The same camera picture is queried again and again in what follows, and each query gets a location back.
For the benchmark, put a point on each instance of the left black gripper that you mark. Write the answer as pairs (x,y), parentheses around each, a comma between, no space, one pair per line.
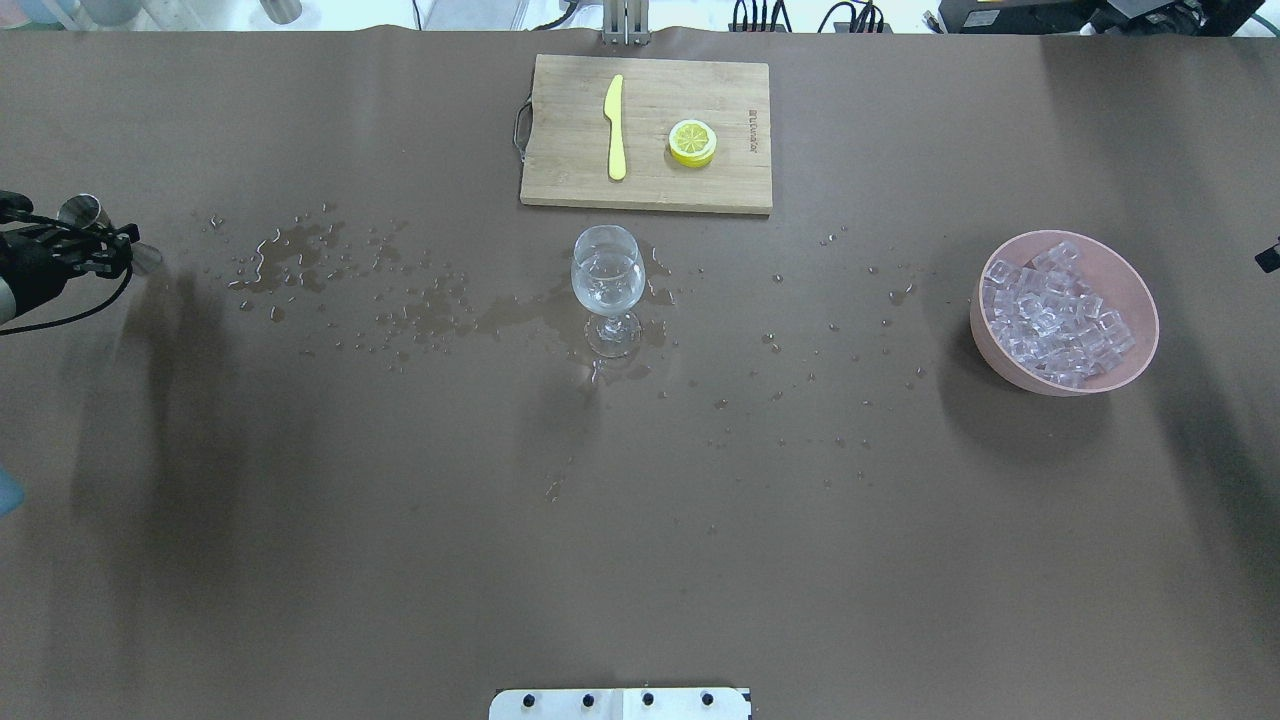
(32,268)

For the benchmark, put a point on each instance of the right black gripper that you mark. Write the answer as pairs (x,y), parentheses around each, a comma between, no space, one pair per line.
(1270,258)

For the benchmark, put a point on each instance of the steel jigger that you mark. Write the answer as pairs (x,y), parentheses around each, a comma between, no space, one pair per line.
(98,246)

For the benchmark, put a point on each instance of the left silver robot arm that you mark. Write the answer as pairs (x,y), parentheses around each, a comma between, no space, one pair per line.
(10,316)

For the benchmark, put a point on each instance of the pile of clear ice cubes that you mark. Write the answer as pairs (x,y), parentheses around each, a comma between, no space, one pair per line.
(1046,315)

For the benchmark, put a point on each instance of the clear wine glass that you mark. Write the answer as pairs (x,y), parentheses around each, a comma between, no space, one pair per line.
(608,278)

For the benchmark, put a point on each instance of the pink bowl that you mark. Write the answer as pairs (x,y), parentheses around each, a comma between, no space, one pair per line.
(1112,276)

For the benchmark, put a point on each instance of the yellow lemon slice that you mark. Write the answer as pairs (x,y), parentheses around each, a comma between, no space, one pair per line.
(692,143)

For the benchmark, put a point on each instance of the bamboo cutting board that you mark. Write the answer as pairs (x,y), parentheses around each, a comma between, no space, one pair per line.
(565,159)

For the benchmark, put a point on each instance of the yellow plastic knife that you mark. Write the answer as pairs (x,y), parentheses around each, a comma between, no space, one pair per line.
(613,111)

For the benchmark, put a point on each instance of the white camera stand base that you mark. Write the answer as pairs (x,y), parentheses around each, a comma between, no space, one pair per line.
(623,703)

